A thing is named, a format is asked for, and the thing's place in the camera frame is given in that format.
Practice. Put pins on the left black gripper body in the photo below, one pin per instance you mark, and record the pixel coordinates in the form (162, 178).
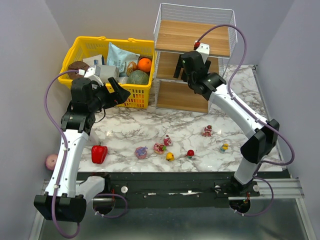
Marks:
(114, 93)

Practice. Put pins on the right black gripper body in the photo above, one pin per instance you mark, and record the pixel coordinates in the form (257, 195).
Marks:
(180, 67)

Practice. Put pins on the purple bunny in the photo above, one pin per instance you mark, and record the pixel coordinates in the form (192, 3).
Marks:
(141, 152)

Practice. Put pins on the red cherry toy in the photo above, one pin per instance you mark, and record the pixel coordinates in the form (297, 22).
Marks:
(190, 153)

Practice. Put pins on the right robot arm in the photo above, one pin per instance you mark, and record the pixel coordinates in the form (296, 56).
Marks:
(259, 131)

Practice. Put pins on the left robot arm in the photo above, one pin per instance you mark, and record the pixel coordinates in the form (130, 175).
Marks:
(63, 199)

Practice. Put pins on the white can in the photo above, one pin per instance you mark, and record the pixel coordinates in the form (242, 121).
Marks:
(123, 80)

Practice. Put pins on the white paper roll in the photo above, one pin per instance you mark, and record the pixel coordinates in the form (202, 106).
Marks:
(108, 71)

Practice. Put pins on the green melon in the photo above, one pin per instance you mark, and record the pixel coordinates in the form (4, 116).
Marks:
(138, 77)

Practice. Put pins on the white plastic bottle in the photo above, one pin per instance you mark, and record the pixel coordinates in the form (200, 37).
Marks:
(93, 138)

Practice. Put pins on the white blue box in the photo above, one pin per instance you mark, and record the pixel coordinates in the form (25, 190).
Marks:
(94, 60)

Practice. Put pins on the brown onion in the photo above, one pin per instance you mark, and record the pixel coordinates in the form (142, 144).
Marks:
(132, 66)

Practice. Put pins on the blue snack bag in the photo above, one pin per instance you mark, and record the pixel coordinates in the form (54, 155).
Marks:
(120, 58)

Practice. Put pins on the brown chocolate donut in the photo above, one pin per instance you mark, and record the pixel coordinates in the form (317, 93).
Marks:
(77, 65)

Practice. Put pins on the orange fruit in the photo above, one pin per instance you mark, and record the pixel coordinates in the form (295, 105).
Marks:
(144, 64)

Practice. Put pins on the red bell pepper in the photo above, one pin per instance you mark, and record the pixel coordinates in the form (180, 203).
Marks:
(98, 154)

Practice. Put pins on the red white figure toy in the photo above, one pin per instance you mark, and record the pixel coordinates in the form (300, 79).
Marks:
(207, 131)

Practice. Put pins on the pink bear toy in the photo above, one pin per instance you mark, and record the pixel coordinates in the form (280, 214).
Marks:
(167, 140)

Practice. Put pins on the pink ball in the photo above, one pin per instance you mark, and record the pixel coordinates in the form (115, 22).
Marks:
(51, 161)

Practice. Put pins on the yellow blue duck toy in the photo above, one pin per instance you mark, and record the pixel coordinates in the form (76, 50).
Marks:
(224, 147)

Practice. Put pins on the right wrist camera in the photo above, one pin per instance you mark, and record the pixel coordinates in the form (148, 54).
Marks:
(203, 49)

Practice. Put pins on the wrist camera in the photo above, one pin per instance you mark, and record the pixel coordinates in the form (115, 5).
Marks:
(93, 73)
(203, 49)

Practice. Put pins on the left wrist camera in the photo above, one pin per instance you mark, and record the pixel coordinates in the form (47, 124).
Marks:
(93, 73)

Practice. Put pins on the white wire wooden shelf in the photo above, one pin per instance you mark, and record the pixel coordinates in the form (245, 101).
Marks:
(193, 45)

